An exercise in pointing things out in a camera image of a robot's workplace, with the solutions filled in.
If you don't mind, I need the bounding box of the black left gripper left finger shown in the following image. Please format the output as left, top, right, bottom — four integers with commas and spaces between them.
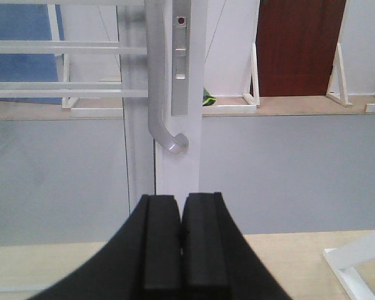
33, 195, 182, 299

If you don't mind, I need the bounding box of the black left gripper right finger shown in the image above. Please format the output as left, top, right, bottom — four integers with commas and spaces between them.
182, 192, 290, 299

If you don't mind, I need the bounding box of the far green sandbag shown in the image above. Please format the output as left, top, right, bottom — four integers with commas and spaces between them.
202, 88, 217, 107

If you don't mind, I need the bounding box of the far white support brace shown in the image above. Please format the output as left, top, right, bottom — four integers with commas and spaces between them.
326, 42, 353, 108

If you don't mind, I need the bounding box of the white triangular support brace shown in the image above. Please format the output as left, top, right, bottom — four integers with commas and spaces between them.
323, 231, 375, 299

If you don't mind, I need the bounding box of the white framed sliding glass door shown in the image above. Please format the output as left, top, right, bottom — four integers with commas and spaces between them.
0, 1, 207, 299

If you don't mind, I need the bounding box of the grey door lock plate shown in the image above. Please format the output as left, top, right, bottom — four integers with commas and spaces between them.
171, 0, 191, 116

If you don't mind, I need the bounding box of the grey curved door handle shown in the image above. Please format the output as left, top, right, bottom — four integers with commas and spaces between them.
144, 1, 189, 154

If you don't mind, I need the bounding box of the brown wooden door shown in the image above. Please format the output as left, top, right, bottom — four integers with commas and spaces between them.
256, 0, 346, 97

